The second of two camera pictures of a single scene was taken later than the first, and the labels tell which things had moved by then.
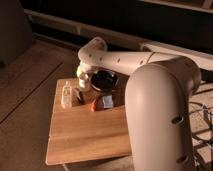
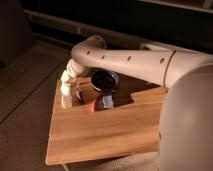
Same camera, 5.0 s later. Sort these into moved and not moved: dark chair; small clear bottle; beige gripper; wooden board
Moved: beige gripper
Not moved: small clear bottle; wooden board; dark chair
